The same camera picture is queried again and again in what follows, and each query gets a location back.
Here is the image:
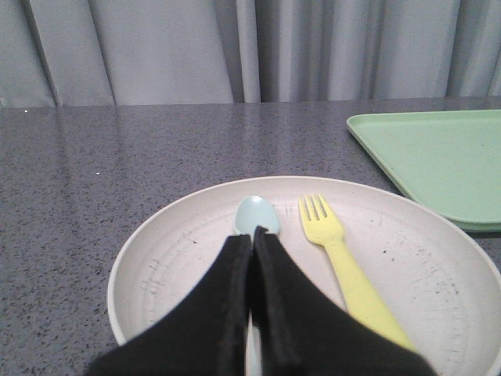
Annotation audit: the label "yellow plastic fork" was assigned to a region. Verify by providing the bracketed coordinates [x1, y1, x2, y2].
[298, 194, 415, 351]

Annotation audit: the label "light blue plastic spoon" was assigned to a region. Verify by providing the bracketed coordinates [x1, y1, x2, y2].
[232, 196, 280, 376]

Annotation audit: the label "white round plate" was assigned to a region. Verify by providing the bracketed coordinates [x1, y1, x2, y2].
[107, 176, 500, 375]

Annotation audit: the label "light green rectangular tray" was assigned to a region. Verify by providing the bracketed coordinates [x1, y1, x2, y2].
[346, 110, 500, 232]

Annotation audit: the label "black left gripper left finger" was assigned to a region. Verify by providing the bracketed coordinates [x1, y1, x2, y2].
[87, 235, 251, 375]

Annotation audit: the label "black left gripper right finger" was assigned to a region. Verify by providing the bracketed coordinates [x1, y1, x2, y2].
[252, 227, 435, 375]

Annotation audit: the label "grey curtain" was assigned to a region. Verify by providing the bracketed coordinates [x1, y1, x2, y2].
[1, 1, 500, 108]

